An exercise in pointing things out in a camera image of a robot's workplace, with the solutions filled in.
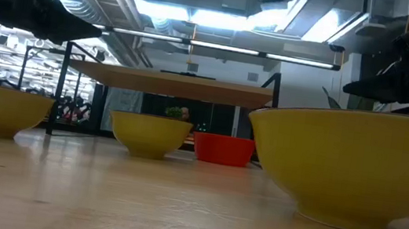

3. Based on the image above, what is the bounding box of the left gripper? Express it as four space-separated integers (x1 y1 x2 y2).
8 0 108 51

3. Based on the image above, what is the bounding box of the red plastic bowl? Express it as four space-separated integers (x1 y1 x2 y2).
189 130 257 170

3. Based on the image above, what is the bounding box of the large-leaf green plant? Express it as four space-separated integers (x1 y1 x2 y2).
319 85 377 114

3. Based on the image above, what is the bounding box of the wooden shelf board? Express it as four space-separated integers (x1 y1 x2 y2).
65 58 276 112

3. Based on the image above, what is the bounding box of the bright ceiling light panel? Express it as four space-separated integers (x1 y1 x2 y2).
132 0 250 33

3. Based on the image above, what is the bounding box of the small green potted plant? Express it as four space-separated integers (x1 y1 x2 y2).
164 105 185 121

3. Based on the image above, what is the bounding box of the person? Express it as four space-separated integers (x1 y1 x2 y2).
178 106 192 124

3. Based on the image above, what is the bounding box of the long LED light bar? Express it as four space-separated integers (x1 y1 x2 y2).
91 23 344 72

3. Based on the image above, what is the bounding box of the wooden shelf with black frame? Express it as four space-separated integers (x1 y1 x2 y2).
45 39 283 165

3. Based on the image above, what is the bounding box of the black table border frame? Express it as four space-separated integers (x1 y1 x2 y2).
38 119 264 163

